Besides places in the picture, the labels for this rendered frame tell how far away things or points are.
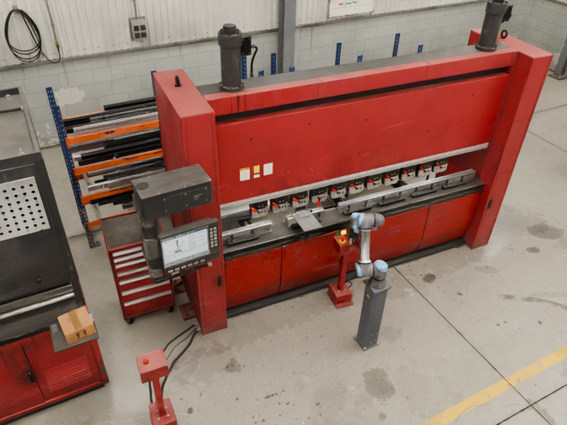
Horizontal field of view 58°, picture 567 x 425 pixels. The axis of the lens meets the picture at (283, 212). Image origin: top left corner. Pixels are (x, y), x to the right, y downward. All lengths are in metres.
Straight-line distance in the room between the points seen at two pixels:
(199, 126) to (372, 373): 2.68
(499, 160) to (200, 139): 3.24
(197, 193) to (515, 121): 3.33
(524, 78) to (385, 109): 1.41
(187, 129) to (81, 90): 4.53
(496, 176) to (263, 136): 2.72
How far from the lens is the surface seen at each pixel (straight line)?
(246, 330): 5.13
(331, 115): 4.42
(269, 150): 4.30
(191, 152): 3.81
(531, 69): 5.39
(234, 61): 3.94
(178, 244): 3.79
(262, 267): 4.91
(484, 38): 5.28
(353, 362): 4.97
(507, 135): 5.64
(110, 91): 8.20
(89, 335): 3.99
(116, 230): 4.85
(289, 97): 4.14
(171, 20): 8.08
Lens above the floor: 3.93
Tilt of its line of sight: 37 degrees down
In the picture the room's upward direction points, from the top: 2 degrees clockwise
